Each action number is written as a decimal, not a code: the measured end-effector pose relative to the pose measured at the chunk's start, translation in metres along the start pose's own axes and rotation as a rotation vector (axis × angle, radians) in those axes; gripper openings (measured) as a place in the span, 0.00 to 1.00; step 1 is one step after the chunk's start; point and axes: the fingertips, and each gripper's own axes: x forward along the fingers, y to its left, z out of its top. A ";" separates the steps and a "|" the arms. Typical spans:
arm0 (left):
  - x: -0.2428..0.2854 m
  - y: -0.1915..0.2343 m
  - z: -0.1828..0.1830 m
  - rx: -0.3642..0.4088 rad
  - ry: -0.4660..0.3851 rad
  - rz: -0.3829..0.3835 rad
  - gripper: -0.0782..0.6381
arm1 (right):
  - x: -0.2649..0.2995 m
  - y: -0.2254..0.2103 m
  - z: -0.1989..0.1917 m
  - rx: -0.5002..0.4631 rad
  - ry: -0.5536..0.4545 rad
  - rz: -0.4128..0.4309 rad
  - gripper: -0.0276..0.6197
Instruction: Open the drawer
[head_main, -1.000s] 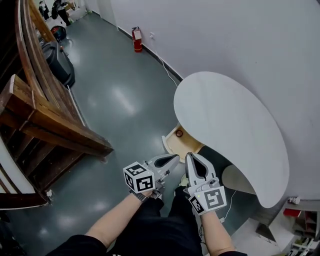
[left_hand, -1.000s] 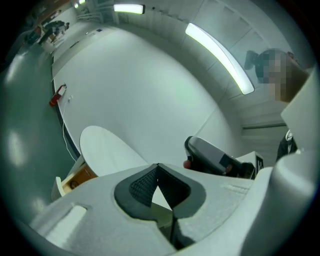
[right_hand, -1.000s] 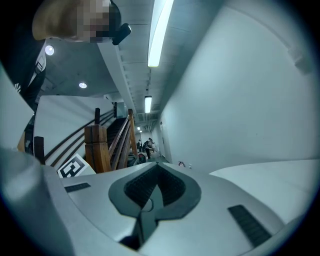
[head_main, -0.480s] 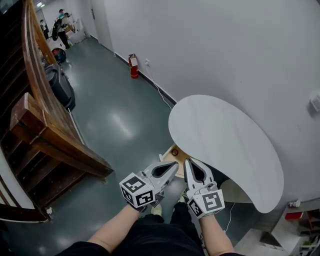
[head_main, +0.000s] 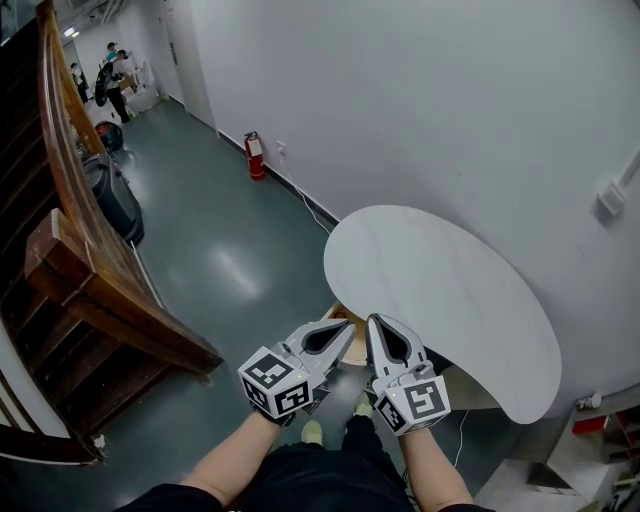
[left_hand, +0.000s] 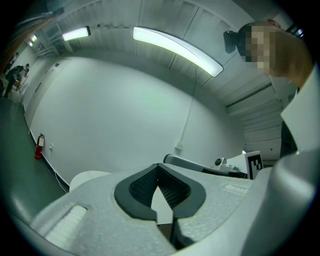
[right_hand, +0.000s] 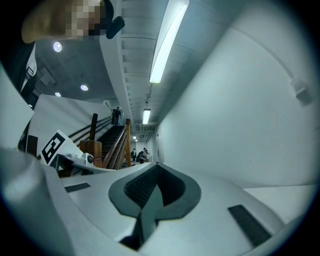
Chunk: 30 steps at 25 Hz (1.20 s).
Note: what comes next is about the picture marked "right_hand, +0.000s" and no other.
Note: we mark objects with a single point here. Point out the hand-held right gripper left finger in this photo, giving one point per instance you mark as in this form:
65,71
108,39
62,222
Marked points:
95,212

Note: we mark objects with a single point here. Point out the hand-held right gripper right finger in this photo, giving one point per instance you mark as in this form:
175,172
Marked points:
207,225

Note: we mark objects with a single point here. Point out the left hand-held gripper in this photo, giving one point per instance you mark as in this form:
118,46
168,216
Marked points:
53,147

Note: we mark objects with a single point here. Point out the dark wooden staircase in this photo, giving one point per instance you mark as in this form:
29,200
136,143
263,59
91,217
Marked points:
110,140

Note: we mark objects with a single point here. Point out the brown wooden handrail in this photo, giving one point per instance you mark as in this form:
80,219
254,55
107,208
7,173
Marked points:
126,140

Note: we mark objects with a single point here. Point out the short ceiling light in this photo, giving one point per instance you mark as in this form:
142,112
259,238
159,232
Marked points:
146,116

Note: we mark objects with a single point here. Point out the round ceiling spotlight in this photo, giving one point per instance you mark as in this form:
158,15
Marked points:
30,105
84,87
57,46
58,94

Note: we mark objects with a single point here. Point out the person's black t-shirt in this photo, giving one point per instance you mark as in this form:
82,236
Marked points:
17,62

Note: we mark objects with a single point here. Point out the long ceiling light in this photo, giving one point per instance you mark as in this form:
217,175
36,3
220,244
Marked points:
167,45

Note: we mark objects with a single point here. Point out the person's head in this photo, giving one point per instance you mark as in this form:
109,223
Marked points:
50,22

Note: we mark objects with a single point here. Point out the white fisheye camera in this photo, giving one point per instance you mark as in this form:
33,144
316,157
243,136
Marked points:
87,158

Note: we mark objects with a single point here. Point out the black head-worn camera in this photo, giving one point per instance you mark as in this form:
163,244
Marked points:
115,26

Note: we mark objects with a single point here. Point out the white wall junction box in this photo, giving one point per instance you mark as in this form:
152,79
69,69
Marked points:
301,90

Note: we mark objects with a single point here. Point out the white wall conduit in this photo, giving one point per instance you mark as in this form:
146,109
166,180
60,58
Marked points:
274,54

